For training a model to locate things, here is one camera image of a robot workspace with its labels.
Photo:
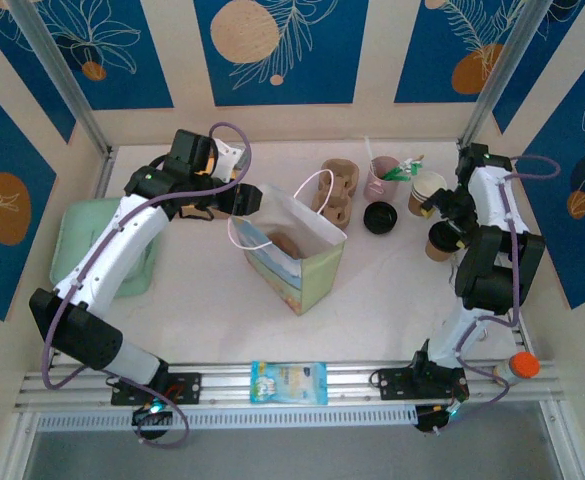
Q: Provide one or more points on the black plastic cup lid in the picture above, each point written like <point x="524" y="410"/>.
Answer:
<point x="442" y="234"/>

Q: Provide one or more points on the brown paper coffee cup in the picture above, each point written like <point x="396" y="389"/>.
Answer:
<point x="437" y="254"/>

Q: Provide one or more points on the pulp cup carrier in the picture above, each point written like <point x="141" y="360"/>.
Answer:
<point x="284" y="245"/>

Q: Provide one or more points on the sky print paper gift bag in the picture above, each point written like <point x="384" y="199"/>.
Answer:
<point x="317" y="280"/>

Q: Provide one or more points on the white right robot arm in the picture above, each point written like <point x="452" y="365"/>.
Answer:
<point x="497" y="200"/>

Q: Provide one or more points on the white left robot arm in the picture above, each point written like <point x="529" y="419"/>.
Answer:
<point x="117" y="250"/>

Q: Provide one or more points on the stack of brown paper cups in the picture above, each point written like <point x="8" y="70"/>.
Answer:
<point x="427" y="192"/>

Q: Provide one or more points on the yellow napkin stack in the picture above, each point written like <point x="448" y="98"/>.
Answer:
<point x="224" y="176"/>

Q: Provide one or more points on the stack of black cup lids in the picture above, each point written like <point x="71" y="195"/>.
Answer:
<point x="379" y="217"/>

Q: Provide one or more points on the green wrapped straws bundle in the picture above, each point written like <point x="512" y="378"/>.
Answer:
<point x="402" y="170"/>

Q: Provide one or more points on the pink cup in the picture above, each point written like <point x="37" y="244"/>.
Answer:
<point x="379" y="185"/>

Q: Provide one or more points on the stack of pulp cup carriers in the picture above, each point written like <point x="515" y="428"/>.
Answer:
<point x="339" y="190"/>

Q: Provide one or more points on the mint green zip pouch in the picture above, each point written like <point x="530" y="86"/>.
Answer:
<point x="82" y="225"/>

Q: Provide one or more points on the orange capped bottle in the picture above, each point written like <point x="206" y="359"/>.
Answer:
<point x="519" y="367"/>

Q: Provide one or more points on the black controller board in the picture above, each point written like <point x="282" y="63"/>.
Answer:
<point x="434" y="417"/>
<point x="152" y="417"/>

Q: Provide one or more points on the blue wet wipes packet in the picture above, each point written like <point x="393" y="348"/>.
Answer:
<point x="289" y="382"/>

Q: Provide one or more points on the blue floral wall panel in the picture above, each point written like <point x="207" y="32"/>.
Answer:
<point x="547" y="60"/>
<point x="422" y="50"/>
<point x="322" y="50"/>
<point x="22" y="75"/>
<point x="547" y="200"/>
<point x="2" y="150"/>
<point x="137" y="75"/>

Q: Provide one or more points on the aluminium side rail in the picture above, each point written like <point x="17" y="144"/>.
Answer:
<point x="523" y="342"/>

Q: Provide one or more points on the aluminium frame post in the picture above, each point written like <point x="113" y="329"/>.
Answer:
<point x="57" y="70"/>
<point x="507" y="70"/>

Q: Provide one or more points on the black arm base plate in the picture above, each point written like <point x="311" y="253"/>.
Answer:
<point x="187" y="387"/>
<point x="392" y="385"/>

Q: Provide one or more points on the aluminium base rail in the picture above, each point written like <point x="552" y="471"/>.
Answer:
<point x="352" y="380"/>

